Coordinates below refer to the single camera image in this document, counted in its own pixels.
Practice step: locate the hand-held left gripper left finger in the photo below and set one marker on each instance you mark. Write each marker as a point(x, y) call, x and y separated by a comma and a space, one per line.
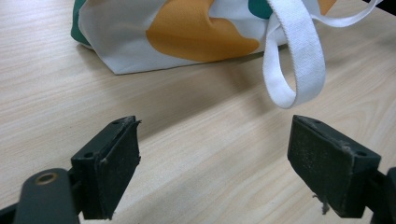
point(107, 168)

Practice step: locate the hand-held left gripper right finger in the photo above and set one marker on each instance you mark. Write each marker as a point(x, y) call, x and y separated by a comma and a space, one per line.
point(327, 168)

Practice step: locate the white tote bag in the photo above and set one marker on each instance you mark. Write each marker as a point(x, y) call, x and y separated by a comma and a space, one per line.
point(186, 34)

